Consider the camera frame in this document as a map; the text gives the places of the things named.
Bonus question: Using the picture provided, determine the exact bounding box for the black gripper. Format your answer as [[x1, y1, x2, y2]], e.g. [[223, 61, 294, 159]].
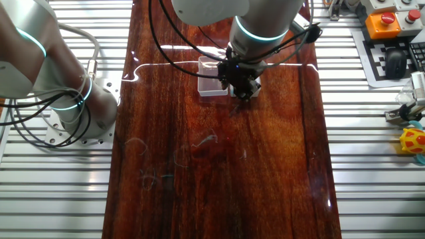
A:
[[217, 56, 267, 102]]

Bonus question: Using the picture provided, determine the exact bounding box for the white pipette tip holder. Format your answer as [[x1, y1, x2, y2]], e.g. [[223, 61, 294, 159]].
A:
[[230, 76, 262, 99]]

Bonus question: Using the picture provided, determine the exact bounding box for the clear plastic box lid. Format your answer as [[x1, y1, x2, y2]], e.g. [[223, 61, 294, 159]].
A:
[[197, 56, 230, 98]]

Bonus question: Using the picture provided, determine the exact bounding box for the black white marker sheet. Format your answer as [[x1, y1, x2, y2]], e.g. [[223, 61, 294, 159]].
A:
[[351, 28, 425, 89]]

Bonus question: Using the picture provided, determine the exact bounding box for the red emergency stop button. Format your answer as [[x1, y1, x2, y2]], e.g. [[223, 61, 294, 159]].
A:
[[365, 11, 402, 40]]

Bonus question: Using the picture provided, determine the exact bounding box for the grey metal clamp tool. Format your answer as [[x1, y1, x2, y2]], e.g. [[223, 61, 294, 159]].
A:
[[384, 102, 425, 126]]

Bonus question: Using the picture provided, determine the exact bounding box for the black computer mouse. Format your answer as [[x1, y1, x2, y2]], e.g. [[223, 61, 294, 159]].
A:
[[384, 48, 408, 81]]

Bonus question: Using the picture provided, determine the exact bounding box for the grey button box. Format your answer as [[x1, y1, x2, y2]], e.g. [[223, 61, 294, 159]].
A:
[[360, 0, 399, 16], [395, 0, 420, 12]]

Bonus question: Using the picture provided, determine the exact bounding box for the grey emergency stop box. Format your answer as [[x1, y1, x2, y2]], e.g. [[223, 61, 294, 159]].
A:
[[394, 9, 425, 37]]

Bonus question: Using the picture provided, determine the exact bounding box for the yellow red turtle toy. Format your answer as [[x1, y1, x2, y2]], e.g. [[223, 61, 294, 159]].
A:
[[399, 119, 425, 165]]

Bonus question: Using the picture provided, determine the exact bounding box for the black keyboard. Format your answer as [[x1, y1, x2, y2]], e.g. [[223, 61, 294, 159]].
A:
[[408, 41, 425, 72]]

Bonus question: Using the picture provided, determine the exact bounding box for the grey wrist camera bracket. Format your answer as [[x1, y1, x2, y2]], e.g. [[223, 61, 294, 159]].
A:
[[291, 15, 315, 36]]

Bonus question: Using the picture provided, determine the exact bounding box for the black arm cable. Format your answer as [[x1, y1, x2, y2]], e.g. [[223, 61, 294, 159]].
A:
[[147, 0, 323, 80]]

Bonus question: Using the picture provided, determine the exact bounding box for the small metal bracket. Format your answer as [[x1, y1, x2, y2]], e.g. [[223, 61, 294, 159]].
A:
[[328, 0, 345, 22]]

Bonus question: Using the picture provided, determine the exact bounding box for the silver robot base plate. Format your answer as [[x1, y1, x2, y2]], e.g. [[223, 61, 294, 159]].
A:
[[44, 78, 123, 147]]

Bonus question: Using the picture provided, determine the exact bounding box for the thick grey base cable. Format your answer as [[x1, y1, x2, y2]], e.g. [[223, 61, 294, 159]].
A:
[[54, 21, 101, 82]]

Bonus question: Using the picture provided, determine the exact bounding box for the black base cable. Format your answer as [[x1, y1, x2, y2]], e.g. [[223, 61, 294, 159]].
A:
[[0, 88, 93, 149]]

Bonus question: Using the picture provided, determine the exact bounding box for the ribbed silver camera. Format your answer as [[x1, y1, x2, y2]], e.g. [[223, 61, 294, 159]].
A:
[[410, 70, 425, 107]]

